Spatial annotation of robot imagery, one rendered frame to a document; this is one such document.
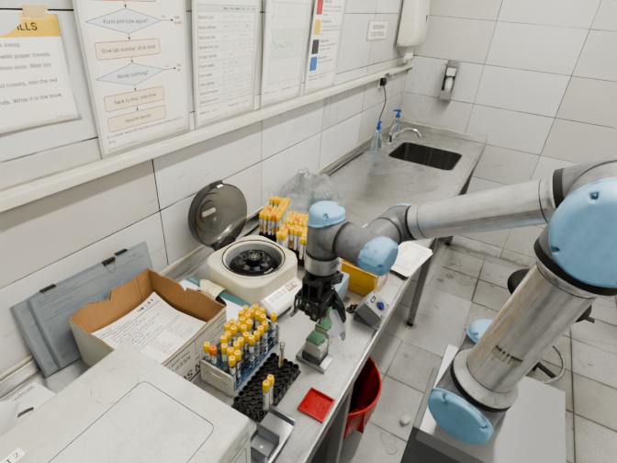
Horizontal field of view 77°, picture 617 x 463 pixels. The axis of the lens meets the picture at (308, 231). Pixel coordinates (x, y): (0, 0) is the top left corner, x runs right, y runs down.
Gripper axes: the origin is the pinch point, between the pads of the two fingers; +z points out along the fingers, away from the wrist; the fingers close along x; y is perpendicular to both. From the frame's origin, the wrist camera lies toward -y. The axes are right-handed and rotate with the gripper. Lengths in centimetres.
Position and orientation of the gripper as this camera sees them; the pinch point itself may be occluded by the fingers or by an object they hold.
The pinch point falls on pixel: (318, 326)
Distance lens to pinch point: 101.7
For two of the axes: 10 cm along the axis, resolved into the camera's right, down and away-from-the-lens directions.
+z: -0.7, 8.5, 5.2
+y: -4.9, 4.2, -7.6
